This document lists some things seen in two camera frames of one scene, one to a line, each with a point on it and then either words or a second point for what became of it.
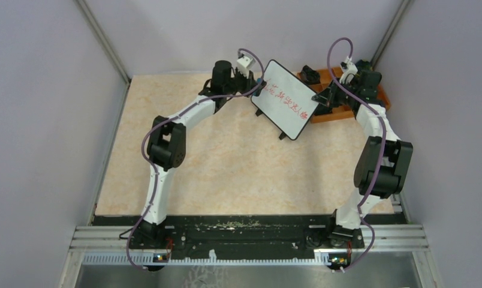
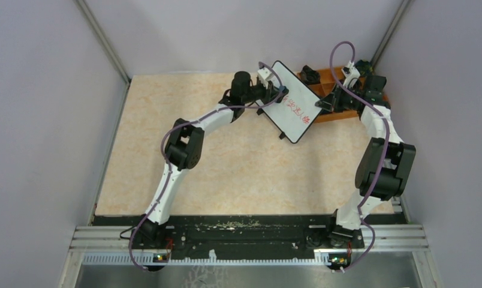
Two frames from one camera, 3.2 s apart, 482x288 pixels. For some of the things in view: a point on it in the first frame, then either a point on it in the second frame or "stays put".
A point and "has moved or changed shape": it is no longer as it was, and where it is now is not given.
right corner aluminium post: [391, 30] stays put
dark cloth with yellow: [363, 65] stays put
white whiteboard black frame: [285, 102] stays put
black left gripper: [249, 83] → [270, 92]
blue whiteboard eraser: [257, 92] has moved or changed shape
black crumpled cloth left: [310, 75] stays put
